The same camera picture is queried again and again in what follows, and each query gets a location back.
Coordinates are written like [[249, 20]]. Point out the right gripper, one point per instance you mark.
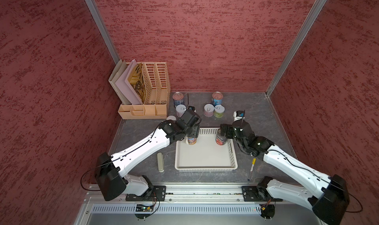
[[229, 128]]

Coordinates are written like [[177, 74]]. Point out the tall yellow blue can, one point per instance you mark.
[[191, 141]]

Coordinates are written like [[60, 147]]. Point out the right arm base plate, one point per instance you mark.
[[257, 194]]

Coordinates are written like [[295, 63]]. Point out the small pink white can left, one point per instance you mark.
[[180, 110]]

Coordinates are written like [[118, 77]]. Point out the beige desk file organizer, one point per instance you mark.
[[158, 90]]

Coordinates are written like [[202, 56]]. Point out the blue can pink lid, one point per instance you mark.
[[178, 99], [217, 98]]

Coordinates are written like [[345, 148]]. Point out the dark can brown lid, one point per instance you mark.
[[220, 139]]

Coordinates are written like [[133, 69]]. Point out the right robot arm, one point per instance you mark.
[[326, 196]]

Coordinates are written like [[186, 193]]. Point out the olive pencil case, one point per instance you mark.
[[160, 160]]

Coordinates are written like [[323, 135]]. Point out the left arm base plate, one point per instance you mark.
[[150, 195]]

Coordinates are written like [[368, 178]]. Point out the small green can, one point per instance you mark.
[[219, 111]]

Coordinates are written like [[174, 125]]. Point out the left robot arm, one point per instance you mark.
[[112, 172]]

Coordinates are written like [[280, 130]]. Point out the yellow patterned book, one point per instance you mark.
[[136, 80]]

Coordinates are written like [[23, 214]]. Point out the aluminium front rail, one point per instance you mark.
[[201, 193]]

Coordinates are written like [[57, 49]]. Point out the yellow can white lid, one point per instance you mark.
[[171, 117]]

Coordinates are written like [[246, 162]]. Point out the lilac folder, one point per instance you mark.
[[126, 88]]

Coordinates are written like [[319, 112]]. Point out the beige folder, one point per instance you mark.
[[114, 78]]

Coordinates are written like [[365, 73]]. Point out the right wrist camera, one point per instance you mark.
[[238, 115]]

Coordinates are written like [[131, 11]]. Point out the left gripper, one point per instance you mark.
[[195, 129]]

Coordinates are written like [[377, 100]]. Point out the white plastic basket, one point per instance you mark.
[[205, 155]]

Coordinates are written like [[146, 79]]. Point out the yellow marker pen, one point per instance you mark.
[[251, 169]]

